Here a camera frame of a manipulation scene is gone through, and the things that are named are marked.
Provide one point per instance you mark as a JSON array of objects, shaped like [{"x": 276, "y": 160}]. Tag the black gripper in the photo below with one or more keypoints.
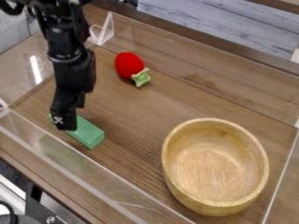
[{"x": 74, "y": 80}]

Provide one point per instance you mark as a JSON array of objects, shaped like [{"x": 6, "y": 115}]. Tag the green rectangular block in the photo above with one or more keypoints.
[{"x": 88, "y": 134}]

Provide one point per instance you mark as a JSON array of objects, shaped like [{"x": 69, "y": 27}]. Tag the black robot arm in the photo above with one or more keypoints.
[{"x": 65, "y": 30}]

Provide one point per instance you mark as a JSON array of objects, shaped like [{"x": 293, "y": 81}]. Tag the wooden brown bowl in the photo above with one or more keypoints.
[{"x": 214, "y": 166}]

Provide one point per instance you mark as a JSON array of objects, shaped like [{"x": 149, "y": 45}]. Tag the red plush strawberry toy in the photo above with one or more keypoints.
[{"x": 130, "y": 68}]

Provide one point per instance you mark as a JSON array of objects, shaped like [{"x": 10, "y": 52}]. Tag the clear acrylic tray wall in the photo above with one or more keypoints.
[{"x": 100, "y": 197}]

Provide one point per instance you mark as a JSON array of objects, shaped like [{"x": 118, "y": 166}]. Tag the black metal table bracket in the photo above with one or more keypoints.
[{"x": 36, "y": 210}]

